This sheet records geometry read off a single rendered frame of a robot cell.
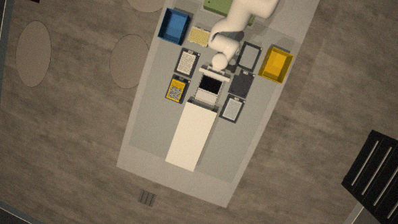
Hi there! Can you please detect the blue open-top bin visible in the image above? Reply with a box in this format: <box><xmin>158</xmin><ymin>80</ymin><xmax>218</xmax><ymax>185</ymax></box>
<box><xmin>158</xmin><ymin>7</ymin><xmax>191</xmax><ymax>46</ymax></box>

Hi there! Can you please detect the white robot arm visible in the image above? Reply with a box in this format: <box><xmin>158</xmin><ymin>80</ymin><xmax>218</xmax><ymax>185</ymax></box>
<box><xmin>208</xmin><ymin>0</ymin><xmax>280</xmax><ymax>75</ymax></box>

